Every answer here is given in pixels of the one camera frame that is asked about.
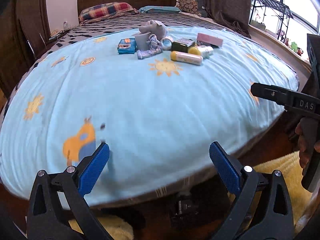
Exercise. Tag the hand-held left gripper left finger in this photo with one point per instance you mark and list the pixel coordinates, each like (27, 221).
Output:
(95, 167)

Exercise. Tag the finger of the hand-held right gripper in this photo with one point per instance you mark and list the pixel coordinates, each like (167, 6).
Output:
(270, 93)

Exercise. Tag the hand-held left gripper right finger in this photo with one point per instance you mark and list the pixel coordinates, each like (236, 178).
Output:
(225, 167)

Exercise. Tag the white tape roll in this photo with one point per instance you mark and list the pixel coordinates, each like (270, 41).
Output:
(166, 43)

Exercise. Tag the grey plush toy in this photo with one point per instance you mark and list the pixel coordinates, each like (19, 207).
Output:
(155, 28)

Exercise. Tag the person's right hand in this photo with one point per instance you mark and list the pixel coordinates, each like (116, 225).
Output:
(303, 150)

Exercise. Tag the yellow fluffy rug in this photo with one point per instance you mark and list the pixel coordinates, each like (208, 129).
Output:
(287, 165)

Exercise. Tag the green toy figure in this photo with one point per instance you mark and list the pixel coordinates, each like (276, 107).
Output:
(294, 46)

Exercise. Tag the black device under bed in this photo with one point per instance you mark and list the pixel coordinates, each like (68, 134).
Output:
(185, 211)

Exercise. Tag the dark plush monkey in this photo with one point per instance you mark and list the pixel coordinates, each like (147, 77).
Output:
(282, 35)

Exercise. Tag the pink box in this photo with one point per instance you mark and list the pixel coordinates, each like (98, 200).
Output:
(210, 40)

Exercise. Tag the white bottle with yellow cap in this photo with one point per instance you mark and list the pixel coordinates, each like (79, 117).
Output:
(201, 51)

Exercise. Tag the light blue printed blanket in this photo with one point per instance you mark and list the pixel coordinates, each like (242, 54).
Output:
(150, 105)

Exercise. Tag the black metal rack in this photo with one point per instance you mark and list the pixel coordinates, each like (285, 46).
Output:
(272, 7)

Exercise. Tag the yellow and white tube container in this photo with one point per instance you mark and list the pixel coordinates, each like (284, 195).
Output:
(186, 58)

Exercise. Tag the dark green box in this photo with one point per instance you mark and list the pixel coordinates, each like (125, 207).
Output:
(182, 46)

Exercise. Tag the dark brown curtain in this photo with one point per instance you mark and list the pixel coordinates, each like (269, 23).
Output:
(225, 2)

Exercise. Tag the blue snack packet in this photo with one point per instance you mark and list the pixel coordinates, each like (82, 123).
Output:
(126, 46)

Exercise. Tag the blue striped sock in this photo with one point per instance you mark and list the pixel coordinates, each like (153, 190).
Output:
(150, 51)

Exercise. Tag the grey cup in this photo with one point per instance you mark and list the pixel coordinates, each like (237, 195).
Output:
(143, 41)

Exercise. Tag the teal pillow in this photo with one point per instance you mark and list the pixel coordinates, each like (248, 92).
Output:
(160, 9)

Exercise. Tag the dark wooden wardrobe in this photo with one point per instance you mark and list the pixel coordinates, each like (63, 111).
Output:
(17, 35)

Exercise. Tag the plaid pillow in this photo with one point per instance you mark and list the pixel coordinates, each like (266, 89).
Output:
(106, 10)

